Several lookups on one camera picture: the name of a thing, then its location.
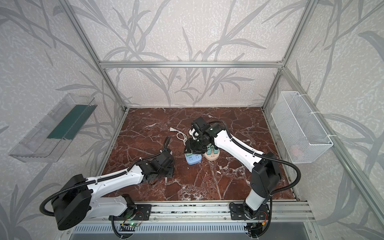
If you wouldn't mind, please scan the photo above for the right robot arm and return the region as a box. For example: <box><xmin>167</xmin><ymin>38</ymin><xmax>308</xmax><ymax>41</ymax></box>
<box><xmin>185</xmin><ymin>117</ymin><xmax>302</xmax><ymax>219</ymax></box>

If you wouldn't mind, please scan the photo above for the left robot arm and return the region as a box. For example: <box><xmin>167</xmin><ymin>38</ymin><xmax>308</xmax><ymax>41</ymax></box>
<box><xmin>39</xmin><ymin>148</ymin><xmax>175</xmax><ymax>231</ymax></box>

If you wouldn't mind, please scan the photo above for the pink round power strip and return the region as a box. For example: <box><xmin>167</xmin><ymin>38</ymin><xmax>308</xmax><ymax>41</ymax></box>
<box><xmin>204</xmin><ymin>148</ymin><xmax>220</xmax><ymax>161</ymax></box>

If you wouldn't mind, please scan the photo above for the blue square power strip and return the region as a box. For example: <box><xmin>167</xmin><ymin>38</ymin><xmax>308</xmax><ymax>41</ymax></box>
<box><xmin>185</xmin><ymin>154</ymin><xmax>203</xmax><ymax>165</ymax></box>

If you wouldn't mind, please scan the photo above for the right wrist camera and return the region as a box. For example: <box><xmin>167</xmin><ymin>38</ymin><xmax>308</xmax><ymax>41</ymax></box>
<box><xmin>189</xmin><ymin>128</ymin><xmax>199</xmax><ymax>140</ymax></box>

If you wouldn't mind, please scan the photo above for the white power strip cable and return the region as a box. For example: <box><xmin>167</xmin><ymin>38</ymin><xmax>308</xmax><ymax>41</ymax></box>
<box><xmin>168</xmin><ymin>127</ymin><xmax>188</xmax><ymax>146</ymax></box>

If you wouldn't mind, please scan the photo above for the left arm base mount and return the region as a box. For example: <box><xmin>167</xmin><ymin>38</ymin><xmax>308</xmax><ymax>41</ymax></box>
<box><xmin>109</xmin><ymin>204</ymin><xmax>152</xmax><ymax>221</ymax></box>

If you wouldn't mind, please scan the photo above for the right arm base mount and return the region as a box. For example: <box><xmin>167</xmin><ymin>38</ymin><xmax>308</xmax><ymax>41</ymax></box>
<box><xmin>229</xmin><ymin>202</ymin><xmax>270</xmax><ymax>221</ymax></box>

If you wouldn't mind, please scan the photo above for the white wire mesh basket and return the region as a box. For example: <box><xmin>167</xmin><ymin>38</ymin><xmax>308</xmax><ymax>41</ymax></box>
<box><xmin>272</xmin><ymin>91</ymin><xmax>333</xmax><ymax>164</ymax></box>

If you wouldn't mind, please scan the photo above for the clear plastic wall bin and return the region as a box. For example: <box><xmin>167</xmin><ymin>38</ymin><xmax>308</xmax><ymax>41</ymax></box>
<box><xmin>9</xmin><ymin>94</ymin><xmax>98</xmax><ymax>163</ymax></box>

